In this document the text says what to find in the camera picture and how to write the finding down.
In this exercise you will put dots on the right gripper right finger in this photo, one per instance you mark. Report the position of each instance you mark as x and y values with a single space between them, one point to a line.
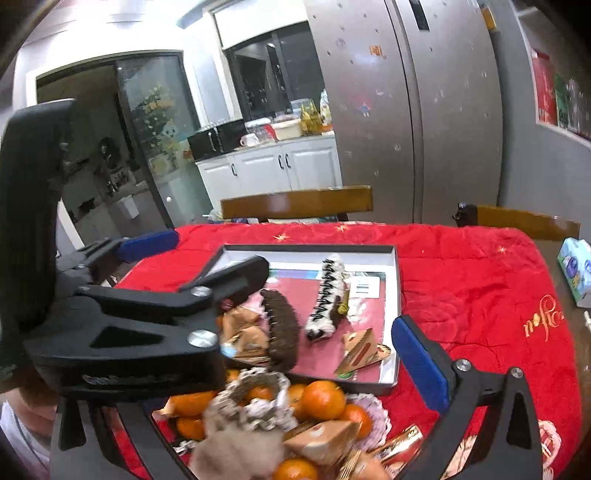
508 445

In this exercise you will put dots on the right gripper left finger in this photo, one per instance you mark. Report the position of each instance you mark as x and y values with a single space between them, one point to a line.
96 440

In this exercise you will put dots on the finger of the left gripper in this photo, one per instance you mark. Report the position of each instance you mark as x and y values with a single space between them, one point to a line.
220 291
103 257

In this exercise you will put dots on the white black claw clip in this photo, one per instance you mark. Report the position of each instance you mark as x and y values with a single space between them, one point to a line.
332 303

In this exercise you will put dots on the beige fluffy hair clip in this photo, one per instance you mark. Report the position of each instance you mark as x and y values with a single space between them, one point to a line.
230 451

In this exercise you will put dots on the brown triangular snack packet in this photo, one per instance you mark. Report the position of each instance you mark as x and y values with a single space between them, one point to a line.
361 350

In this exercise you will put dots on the choc ball snack packet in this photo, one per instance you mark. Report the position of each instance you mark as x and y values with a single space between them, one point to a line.
248 345

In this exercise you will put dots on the wooden chair back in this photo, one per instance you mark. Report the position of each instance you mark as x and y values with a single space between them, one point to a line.
335 202

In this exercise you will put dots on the wooden chair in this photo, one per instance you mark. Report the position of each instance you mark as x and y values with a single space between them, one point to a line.
335 202
537 226

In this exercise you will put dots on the black shallow gift box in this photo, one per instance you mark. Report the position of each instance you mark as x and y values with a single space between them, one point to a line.
374 284

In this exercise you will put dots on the red printed tablecloth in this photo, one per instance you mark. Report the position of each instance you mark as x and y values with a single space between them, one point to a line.
484 294

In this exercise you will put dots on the orange mandarin in pile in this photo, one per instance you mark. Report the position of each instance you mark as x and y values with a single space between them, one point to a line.
323 400

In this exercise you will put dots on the black microwave oven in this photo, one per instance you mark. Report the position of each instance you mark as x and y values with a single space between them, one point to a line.
216 140

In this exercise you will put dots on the orange mandarin right pile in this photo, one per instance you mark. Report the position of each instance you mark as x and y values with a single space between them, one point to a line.
358 415

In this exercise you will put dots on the white mug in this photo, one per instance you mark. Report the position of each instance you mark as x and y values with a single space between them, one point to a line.
249 140

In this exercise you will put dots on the white kitchen cabinet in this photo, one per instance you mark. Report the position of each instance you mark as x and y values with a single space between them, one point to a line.
296 164

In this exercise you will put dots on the brown snack packet right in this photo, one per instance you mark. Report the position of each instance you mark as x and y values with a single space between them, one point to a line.
326 443

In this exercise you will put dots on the glass sliding door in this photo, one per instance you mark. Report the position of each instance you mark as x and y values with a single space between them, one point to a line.
160 113

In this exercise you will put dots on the yellow oil bottles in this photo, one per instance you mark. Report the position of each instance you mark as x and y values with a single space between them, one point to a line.
311 119

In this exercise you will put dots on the blue tissue pack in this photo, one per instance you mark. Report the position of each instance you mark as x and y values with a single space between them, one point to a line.
574 259

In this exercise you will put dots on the silver double door fridge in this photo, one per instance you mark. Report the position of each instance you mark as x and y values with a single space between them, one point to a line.
416 103

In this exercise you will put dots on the white wall shelf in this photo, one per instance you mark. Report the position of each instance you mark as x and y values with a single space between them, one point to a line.
560 74

